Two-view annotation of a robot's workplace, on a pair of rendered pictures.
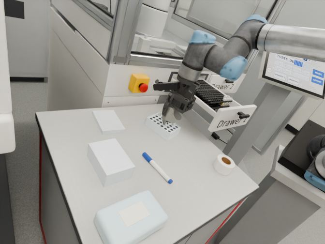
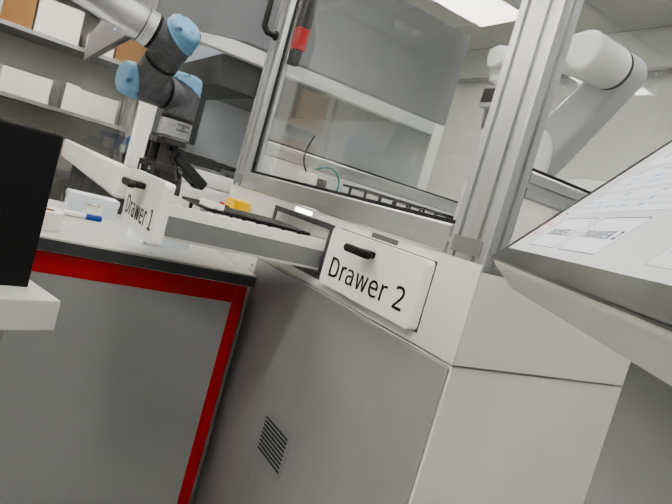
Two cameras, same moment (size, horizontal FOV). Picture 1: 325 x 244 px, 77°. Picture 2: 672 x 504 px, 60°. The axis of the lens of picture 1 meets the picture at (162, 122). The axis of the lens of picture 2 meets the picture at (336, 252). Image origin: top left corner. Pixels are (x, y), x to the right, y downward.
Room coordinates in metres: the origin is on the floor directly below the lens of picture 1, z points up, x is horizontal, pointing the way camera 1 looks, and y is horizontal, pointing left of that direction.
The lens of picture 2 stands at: (1.51, -1.24, 0.97)
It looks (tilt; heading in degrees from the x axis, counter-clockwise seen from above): 5 degrees down; 106
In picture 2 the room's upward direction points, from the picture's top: 16 degrees clockwise
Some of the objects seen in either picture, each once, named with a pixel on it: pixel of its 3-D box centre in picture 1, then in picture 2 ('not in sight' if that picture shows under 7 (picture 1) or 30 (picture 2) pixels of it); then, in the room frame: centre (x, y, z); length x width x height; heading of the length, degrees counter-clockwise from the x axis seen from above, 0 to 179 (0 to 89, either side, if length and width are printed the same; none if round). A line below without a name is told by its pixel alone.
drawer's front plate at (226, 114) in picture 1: (233, 117); (145, 203); (0.87, -0.29, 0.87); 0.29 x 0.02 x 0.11; 137
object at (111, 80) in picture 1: (148, 49); (462, 279); (1.44, 0.27, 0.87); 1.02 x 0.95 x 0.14; 137
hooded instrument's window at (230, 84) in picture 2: not in sight; (219, 136); (0.05, 1.35, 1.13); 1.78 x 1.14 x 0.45; 137
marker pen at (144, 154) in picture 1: (156, 167); (73, 213); (0.50, -0.04, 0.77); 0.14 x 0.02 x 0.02; 56
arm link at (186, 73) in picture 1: (189, 72); (175, 130); (0.71, -0.03, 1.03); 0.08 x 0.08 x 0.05
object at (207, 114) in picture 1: (201, 95); (244, 231); (1.01, -0.14, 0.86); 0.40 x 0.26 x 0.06; 47
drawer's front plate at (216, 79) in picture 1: (222, 83); (370, 273); (1.31, -0.27, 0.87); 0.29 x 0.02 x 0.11; 137
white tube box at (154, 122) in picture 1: (162, 125); (159, 235); (0.73, -0.01, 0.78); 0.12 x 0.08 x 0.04; 65
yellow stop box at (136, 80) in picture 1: (139, 83); (234, 212); (0.83, 0.15, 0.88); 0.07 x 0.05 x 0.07; 137
